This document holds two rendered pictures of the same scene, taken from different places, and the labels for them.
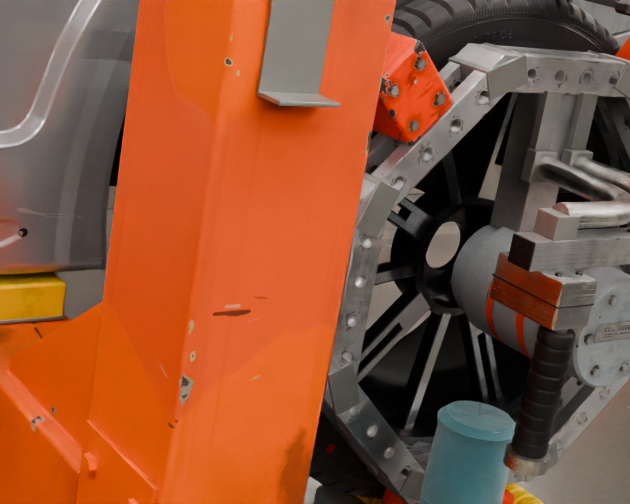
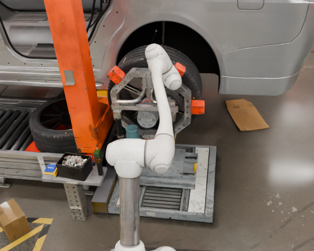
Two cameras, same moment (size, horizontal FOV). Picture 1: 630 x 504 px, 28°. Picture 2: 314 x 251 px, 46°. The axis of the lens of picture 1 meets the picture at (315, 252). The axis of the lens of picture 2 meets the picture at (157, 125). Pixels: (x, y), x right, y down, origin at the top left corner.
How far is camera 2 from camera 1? 208 cm
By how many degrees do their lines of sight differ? 47
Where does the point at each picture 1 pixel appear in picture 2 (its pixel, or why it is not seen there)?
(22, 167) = (100, 74)
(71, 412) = not seen: hidden behind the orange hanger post
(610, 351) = (146, 122)
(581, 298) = (117, 114)
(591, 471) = (302, 146)
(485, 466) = (128, 135)
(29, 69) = (99, 60)
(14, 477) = not seen: hidden behind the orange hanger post
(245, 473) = (83, 127)
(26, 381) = not seen: hidden behind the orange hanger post
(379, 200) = (113, 92)
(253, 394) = (80, 118)
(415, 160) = (118, 86)
